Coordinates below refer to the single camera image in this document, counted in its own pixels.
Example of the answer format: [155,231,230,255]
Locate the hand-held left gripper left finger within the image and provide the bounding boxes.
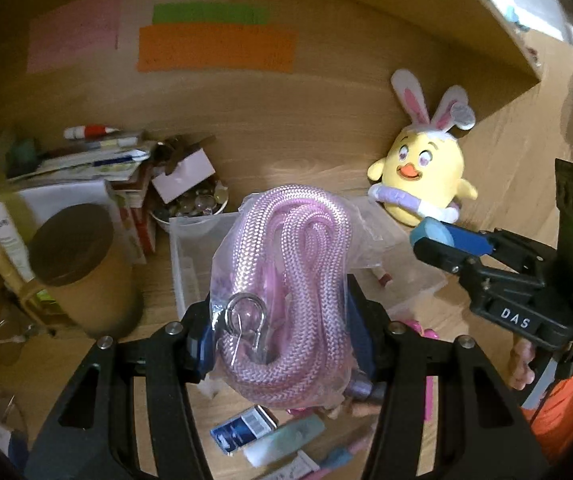
[24,300,218,480]

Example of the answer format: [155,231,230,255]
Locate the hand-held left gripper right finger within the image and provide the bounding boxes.
[345,274,549,480]

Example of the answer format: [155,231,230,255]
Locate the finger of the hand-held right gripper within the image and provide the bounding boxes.
[476,228,559,276]
[410,217,492,275]

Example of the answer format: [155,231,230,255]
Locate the pink scissors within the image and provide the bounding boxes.
[399,317,440,422]

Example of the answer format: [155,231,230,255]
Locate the pink rope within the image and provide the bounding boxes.
[209,185,367,409]

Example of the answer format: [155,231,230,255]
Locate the clear plastic storage box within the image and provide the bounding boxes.
[169,197,449,322]

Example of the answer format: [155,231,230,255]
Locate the teal and white tube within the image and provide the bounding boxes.
[244,415,327,467]

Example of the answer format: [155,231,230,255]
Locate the pink pen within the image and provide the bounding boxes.
[309,435,373,480]

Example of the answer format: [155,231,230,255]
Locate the person's right forearm orange sleeve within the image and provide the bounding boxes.
[529,355,573,438]

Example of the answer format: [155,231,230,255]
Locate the person's right hand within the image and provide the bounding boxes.
[509,335,538,392]

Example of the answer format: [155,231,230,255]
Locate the yellow chick plush bunny ears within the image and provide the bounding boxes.
[366,69,479,226]

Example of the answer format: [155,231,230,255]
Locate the blue and white card pack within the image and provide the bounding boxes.
[210,406,280,456]

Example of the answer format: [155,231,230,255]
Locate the brown paper cup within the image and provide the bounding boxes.
[29,203,143,339]

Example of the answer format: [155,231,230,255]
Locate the bowl of glass beads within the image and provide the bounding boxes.
[149,179,230,227]

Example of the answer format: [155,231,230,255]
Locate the white notepad block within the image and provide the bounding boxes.
[151,150,216,205]

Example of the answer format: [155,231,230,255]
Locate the white carton box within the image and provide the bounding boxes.
[0,180,120,283]

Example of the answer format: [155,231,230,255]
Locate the stack of books and papers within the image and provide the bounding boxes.
[6,130,161,266]

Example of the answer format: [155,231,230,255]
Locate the red and white glue tube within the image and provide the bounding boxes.
[63,124,123,140]

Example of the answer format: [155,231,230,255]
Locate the orange paper note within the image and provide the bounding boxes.
[137,24,298,74]

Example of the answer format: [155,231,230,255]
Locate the green paper note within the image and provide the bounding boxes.
[152,3,270,25]

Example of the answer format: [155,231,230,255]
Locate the pink paper note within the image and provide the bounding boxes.
[26,0,122,74]

